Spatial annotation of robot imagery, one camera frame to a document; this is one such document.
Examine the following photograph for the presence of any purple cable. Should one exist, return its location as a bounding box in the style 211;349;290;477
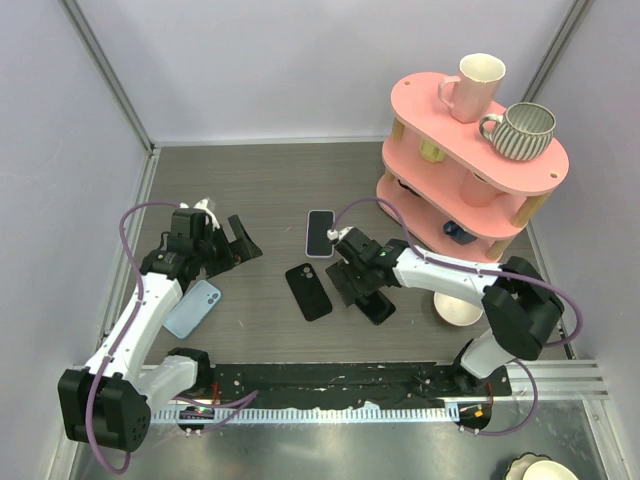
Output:
84;200;259;475
332;197;586;439

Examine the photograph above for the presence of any grey striped mug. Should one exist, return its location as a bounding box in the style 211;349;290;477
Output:
478;102;556;162

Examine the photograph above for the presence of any light blue phone case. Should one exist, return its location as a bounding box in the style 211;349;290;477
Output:
163;280;222;340

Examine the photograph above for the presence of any pink cup middle shelf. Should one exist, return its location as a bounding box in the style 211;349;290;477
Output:
460;171;499;208

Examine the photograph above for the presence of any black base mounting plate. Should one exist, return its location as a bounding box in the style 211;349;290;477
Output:
176;362;512;410

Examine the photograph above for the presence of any pink tall mug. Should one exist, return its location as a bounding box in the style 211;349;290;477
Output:
437;53;506;123

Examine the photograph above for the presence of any yellow cup on shelf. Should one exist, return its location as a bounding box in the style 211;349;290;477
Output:
419;139;446;163

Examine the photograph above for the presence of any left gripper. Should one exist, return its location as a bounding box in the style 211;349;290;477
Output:
194;215;261;279

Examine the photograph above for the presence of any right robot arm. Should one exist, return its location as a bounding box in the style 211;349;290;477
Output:
326;227;564;395

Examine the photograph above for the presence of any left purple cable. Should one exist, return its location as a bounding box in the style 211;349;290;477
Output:
84;200;259;475

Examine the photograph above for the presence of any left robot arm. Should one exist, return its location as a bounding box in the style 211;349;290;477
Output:
57;203;262;453

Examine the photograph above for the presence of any white bowl on table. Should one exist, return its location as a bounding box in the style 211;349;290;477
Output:
433;292;483;327

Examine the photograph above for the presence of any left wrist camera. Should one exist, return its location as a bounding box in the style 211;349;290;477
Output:
193;197;220;229

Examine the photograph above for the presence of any aluminium rail with slots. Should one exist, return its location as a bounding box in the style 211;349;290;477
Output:
149;402;459;428

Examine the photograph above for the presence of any cream bowl bottom corner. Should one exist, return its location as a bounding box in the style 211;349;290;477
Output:
503;452;578;480

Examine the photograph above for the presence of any black phone case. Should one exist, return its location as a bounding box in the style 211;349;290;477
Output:
285;263;333;322

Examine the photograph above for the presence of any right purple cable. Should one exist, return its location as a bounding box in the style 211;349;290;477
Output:
332;197;586;439

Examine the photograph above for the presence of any pink three-tier shelf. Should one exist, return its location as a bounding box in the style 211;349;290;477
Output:
376;72;569;262

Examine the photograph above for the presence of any blue object bottom shelf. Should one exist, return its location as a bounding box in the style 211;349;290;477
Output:
443;220;477;245

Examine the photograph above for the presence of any lavender phone case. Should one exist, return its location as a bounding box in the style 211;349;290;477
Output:
304;208;336;259

